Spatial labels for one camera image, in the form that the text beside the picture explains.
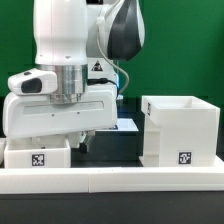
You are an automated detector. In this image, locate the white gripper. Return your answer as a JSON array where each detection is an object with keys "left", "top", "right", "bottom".
[{"left": 3, "top": 89, "right": 117, "bottom": 154}]

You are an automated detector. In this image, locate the white front drawer box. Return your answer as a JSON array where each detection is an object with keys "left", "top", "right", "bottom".
[{"left": 4, "top": 135, "right": 71, "bottom": 168}]

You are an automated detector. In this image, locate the white drawer cabinet frame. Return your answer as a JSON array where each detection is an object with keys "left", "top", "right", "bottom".
[{"left": 140, "top": 96, "right": 220, "bottom": 167}]

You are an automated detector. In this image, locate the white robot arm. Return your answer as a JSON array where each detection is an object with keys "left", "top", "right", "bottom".
[{"left": 3, "top": 0, "right": 145, "bottom": 150}]

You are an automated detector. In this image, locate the white marker sheet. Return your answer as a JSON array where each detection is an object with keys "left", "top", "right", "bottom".
[{"left": 99, "top": 118, "right": 138, "bottom": 132}]

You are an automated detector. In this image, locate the white left fence rail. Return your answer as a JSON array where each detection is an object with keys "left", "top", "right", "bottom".
[{"left": 0, "top": 138, "right": 6, "bottom": 165}]

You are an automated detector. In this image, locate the white fence rail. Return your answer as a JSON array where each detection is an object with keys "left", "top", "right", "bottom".
[
  {"left": 0, "top": 138, "right": 6, "bottom": 165},
  {"left": 0, "top": 167, "right": 224, "bottom": 194}
]

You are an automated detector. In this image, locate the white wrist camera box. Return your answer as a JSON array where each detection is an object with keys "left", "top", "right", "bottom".
[{"left": 8, "top": 69, "right": 58, "bottom": 96}]

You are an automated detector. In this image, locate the white front fence rail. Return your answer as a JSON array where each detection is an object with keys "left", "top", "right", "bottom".
[{"left": 0, "top": 167, "right": 224, "bottom": 194}]

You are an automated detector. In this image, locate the black cable bundle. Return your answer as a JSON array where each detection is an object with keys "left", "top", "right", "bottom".
[{"left": 87, "top": 0, "right": 130, "bottom": 101}]

